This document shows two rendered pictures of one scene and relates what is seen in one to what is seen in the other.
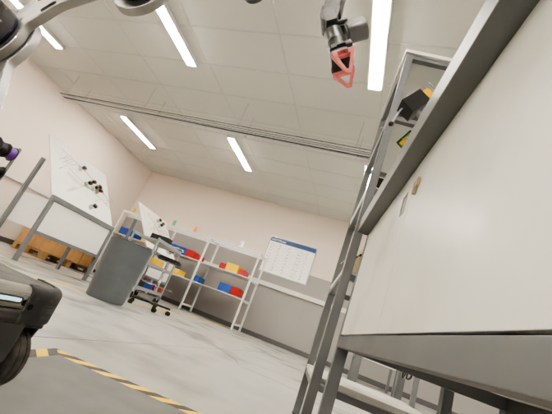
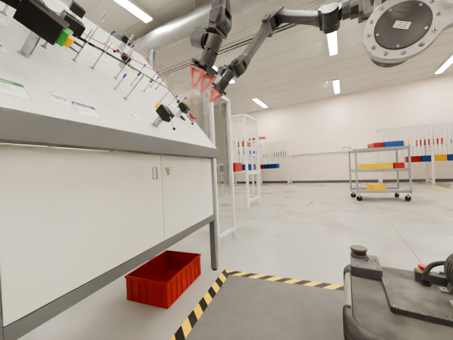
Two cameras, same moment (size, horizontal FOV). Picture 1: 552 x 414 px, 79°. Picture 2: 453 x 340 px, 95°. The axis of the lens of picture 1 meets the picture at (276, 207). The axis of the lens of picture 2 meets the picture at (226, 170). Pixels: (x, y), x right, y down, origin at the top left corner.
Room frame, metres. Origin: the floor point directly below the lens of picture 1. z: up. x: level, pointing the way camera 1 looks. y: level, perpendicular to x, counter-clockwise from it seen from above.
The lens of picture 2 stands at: (1.58, 0.19, 0.72)
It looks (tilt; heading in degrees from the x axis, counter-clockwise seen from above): 0 degrees down; 190
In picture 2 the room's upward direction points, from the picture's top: 3 degrees counter-clockwise
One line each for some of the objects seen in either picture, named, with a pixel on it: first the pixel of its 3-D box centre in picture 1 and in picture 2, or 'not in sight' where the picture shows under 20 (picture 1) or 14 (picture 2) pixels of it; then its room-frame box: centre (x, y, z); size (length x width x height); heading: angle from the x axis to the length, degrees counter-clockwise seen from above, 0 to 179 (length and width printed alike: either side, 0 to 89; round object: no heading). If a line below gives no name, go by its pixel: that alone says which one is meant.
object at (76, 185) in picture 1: (67, 209); not in sight; (4.92, 2.76, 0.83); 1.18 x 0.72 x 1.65; 161
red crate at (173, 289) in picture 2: not in sight; (166, 274); (0.36, -0.45, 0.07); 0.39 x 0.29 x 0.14; 170
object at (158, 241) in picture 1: (149, 266); not in sight; (5.97, 1.64, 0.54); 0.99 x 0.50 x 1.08; 163
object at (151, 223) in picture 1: (149, 252); not in sight; (7.11, 2.09, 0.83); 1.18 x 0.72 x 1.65; 162
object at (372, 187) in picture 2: not in sight; (373, 171); (-2.88, 2.26, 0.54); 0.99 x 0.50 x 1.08; 82
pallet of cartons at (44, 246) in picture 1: (66, 236); not in sight; (7.05, 3.70, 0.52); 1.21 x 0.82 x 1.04; 159
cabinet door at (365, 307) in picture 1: (374, 268); (108, 209); (0.96, -0.34, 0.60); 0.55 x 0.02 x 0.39; 170
